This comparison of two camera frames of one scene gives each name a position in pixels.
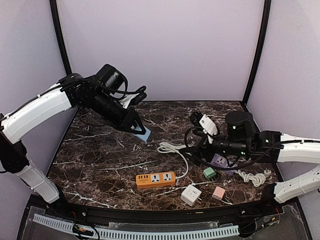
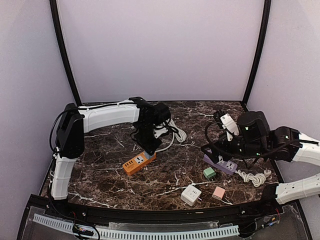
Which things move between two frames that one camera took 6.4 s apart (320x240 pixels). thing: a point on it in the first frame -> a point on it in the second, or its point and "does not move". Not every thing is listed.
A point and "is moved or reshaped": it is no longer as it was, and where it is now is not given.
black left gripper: [125, 123] -> [149, 147]
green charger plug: [209, 172] does not move
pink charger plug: [218, 192] does not move
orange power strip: [155, 179] -> [137, 162]
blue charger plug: [143, 137] is moved or reshaped
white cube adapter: [190, 194] does not move
